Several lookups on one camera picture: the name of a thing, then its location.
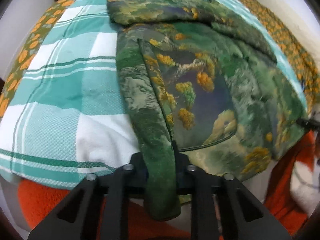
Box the teal white checkered blanket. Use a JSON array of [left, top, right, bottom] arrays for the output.
[[1, 0, 308, 189]]

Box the olive orange floral bedsheet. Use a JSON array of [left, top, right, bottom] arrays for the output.
[[1, 0, 76, 117]]

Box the green landscape print garment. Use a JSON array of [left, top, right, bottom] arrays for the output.
[[107, 0, 306, 220]]

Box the orange white fleece blanket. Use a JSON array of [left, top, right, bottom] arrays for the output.
[[17, 129, 320, 240]]

